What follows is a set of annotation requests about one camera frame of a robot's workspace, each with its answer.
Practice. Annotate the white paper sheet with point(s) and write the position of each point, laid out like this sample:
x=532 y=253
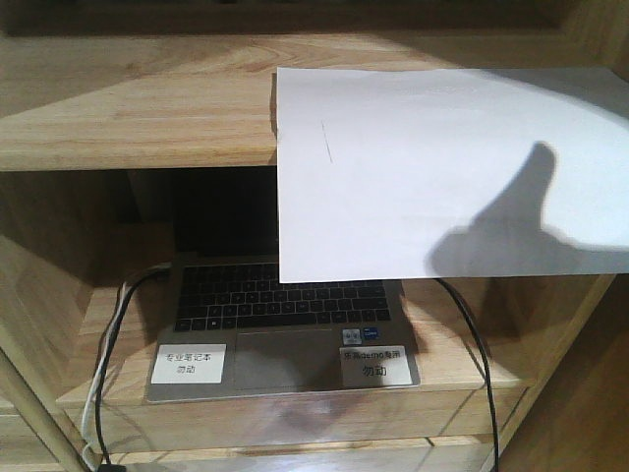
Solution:
x=451 y=173

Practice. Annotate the silver laptop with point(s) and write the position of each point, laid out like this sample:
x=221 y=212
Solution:
x=224 y=288

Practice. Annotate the right white label sticker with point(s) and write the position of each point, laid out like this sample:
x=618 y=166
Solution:
x=374 y=366

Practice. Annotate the white label sticker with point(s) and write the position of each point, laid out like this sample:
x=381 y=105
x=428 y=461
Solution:
x=189 y=364
x=374 y=366

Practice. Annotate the left white label sticker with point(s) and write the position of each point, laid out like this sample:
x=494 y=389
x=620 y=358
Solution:
x=189 y=364

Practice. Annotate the wooden shelf unit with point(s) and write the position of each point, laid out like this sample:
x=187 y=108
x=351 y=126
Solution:
x=97 y=97

